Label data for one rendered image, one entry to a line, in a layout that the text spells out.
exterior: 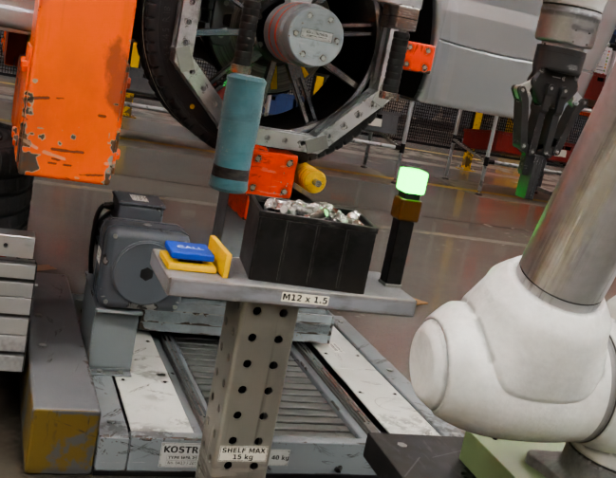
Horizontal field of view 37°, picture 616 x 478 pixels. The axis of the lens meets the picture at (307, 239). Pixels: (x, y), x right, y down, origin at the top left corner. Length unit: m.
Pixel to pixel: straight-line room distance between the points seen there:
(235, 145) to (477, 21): 0.78
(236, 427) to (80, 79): 0.66
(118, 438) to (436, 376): 0.83
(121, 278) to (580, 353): 1.09
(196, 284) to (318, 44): 0.78
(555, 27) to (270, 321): 0.64
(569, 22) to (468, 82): 1.05
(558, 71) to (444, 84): 1.01
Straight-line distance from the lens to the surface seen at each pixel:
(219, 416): 1.58
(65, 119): 1.65
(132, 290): 1.90
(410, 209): 1.58
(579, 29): 1.44
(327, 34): 2.03
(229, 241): 2.36
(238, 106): 2.01
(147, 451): 1.76
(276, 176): 2.18
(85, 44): 1.64
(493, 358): 1.03
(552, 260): 1.01
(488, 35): 2.47
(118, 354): 2.00
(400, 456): 1.33
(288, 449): 1.83
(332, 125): 2.21
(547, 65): 1.44
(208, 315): 2.27
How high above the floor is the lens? 0.84
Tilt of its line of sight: 12 degrees down
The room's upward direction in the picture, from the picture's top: 11 degrees clockwise
